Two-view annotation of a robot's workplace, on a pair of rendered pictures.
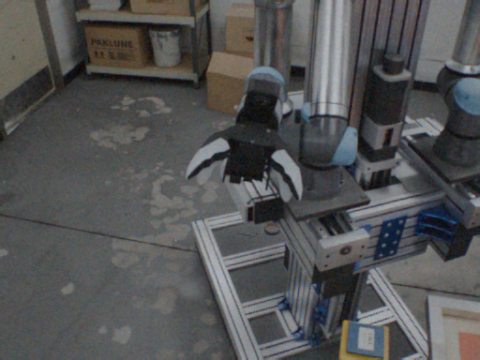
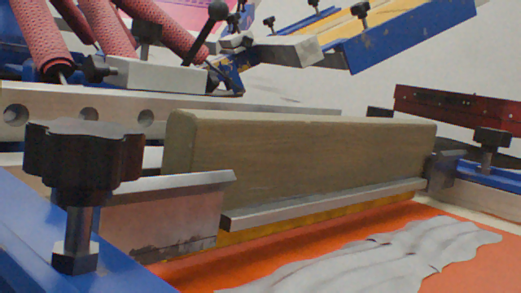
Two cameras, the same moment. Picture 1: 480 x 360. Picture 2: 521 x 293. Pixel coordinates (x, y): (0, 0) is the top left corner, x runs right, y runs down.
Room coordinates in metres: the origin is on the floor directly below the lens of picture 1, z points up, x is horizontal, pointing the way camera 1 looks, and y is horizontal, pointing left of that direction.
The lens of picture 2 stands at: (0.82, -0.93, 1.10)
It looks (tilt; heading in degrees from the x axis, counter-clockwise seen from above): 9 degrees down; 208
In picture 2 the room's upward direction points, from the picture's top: 9 degrees clockwise
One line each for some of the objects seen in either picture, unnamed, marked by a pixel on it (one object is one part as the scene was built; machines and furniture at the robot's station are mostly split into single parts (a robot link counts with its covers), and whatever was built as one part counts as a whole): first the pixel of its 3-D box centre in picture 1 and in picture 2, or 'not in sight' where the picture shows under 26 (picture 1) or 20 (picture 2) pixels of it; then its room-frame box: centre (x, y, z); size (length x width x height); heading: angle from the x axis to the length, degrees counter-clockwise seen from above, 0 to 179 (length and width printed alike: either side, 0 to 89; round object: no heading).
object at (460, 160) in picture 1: (460, 140); not in sight; (1.17, -0.67, 1.31); 0.15 x 0.15 x 0.10
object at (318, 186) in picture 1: (318, 168); not in sight; (1.02, -0.20, 1.31); 0.15 x 0.15 x 0.10
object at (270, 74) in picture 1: (262, 96); not in sight; (0.77, -0.04, 1.65); 0.11 x 0.08 x 0.09; 172
